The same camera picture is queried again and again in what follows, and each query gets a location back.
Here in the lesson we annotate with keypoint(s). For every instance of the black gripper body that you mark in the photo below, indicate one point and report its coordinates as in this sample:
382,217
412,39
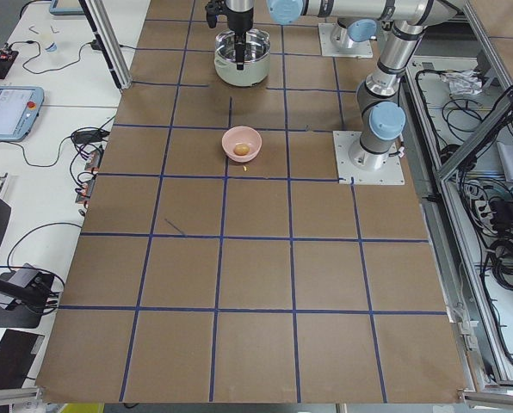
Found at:
238,20

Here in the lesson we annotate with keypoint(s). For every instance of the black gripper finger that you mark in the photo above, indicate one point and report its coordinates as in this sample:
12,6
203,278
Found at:
239,51

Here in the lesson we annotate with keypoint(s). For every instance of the brown egg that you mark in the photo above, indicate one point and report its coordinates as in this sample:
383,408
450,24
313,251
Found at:
241,150

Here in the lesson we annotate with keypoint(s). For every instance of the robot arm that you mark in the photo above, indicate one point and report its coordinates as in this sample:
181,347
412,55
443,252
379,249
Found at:
286,12
383,119

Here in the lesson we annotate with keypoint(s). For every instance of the pink bowl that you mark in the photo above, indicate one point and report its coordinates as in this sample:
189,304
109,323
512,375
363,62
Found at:
241,143

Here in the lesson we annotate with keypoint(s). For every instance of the blue teach pendant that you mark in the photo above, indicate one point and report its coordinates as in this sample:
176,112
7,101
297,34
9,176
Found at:
19,108
65,7

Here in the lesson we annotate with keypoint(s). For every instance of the black power adapter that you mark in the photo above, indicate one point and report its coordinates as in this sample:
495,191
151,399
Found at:
84,137

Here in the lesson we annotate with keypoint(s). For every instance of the paper cup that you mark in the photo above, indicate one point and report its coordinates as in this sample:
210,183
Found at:
48,42

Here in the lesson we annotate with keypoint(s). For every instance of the crumpled white paper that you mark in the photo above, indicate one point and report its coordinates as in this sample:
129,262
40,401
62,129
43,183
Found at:
463,82

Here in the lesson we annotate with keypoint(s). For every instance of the black monitor stand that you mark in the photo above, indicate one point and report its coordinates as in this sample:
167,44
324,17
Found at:
25,293

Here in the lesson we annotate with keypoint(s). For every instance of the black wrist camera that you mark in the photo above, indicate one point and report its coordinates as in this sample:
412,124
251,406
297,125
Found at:
213,9

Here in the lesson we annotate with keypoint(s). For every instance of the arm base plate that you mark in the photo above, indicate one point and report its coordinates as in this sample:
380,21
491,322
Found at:
335,42
358,167

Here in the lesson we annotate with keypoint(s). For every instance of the aluminium frame post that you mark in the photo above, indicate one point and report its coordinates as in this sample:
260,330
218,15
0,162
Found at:
103,32

